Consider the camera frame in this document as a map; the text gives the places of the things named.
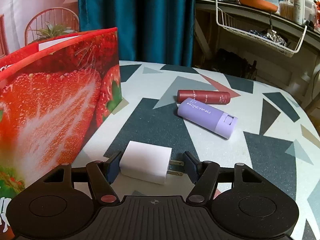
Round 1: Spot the white charger plug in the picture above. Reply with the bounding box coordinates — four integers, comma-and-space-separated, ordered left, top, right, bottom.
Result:
119, 141, 172, 185

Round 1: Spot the red strawberry cardboard box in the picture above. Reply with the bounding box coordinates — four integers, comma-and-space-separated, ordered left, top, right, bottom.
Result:
1, 28, 122, 239

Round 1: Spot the purple tube box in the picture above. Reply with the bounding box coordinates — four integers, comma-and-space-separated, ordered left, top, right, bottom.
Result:
177, 98, 238, 139

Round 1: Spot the patterned geometric tablecloth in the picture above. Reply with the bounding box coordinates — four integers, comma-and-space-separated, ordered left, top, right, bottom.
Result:
73, 61, 319, 239

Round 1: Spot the dark red tube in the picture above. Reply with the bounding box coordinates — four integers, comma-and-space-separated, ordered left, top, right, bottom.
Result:
177, 90, 231, 105

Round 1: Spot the grey side desk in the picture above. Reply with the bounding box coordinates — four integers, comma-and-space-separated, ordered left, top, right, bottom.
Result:
193, 0, 319, 108

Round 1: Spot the teal blue curtain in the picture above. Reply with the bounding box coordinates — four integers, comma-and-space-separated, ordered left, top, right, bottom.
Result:
78, 0, 195, 67

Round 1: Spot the printed chair backdrop cloth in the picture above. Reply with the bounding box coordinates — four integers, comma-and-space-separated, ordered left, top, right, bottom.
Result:
1, 0, 78, 53

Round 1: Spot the orange plate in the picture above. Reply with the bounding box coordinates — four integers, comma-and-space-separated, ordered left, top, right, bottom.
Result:
239, 0, 278, 13

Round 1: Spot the cotton swab jar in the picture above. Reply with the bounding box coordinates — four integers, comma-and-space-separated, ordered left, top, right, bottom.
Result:
279, 1, 294, 21

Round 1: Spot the white bottle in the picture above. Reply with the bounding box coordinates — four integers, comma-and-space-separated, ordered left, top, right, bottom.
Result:
293, 0, 305, 25

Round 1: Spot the white wire basket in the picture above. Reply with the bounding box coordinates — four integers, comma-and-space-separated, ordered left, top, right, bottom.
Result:
215, 0, 308, 57

